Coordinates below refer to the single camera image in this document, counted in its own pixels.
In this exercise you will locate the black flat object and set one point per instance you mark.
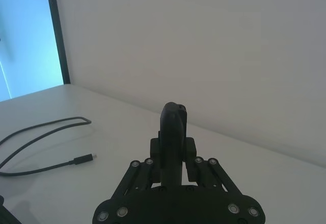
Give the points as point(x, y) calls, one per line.
point(6, 212)

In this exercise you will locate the blue-lit pane with dark frame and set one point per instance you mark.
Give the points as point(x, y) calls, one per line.
point(28, 38)

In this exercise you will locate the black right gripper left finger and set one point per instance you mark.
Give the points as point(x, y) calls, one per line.
point(169, 142)

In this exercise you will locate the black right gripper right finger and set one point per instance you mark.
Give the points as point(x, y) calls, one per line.
point(190, 150)

